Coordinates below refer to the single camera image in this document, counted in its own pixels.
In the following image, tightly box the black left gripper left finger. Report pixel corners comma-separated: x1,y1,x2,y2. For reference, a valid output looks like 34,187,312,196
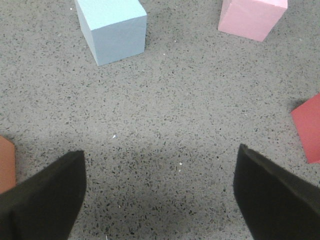
0,150,87,240

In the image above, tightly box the orange foam cube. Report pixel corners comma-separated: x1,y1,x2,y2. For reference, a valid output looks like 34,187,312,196
0,136,16,194

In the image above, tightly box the red textured foam cube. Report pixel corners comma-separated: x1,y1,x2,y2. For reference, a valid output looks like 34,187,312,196
291,93,320,164

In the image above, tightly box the pink foam cube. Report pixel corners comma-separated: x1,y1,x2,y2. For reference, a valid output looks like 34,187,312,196
218,0,288,42

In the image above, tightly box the light blue foam cube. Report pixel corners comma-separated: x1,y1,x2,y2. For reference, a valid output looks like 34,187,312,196
75,0,147,66

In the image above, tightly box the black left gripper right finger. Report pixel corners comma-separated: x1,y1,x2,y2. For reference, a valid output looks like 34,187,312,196
233,144,320,240

